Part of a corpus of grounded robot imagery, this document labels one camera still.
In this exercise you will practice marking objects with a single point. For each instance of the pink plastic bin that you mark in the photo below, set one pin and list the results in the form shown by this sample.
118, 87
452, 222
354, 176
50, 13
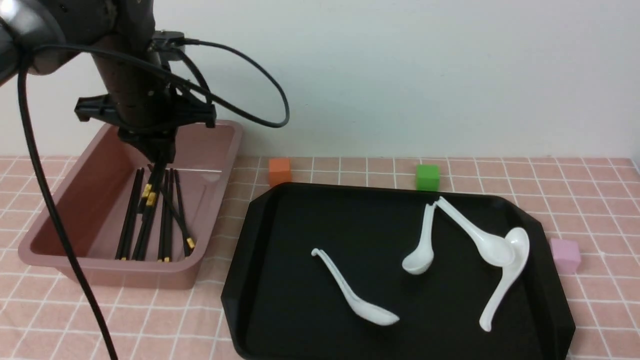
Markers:
95, 196

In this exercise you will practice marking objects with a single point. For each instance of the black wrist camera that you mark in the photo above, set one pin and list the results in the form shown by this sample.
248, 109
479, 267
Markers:
169, 44

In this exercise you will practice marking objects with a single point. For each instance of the white ceramic soup spoon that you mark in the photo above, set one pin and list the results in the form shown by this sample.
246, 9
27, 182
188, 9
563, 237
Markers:
519, 242
421, 258
493, 249
364, 309

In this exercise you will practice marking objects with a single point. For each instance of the orange cube block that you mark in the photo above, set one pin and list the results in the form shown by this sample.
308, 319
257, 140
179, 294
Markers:
279, 171

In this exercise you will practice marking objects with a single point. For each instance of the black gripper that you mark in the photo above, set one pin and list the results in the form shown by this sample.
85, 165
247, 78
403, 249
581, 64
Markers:
150, 123

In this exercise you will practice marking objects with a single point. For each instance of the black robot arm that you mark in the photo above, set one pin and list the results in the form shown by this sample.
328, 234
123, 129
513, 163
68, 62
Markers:
41, 36

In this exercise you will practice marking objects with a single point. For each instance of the black plastic tray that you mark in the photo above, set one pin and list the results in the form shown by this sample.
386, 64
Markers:
282, 303

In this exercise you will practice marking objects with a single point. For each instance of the pink cube block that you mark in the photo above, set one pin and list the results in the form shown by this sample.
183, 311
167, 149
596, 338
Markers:
566, 255

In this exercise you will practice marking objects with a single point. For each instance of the black chopstick in bin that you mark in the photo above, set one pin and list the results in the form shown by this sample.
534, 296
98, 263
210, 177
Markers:
121, 252
161, 255
168, 222
133, 219
188, 241

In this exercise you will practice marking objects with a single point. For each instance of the green cube block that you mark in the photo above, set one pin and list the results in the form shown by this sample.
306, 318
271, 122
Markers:
427, 178

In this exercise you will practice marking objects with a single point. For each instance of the black chopstick gold band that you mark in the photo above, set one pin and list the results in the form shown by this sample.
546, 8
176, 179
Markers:
142, 200
150, 210

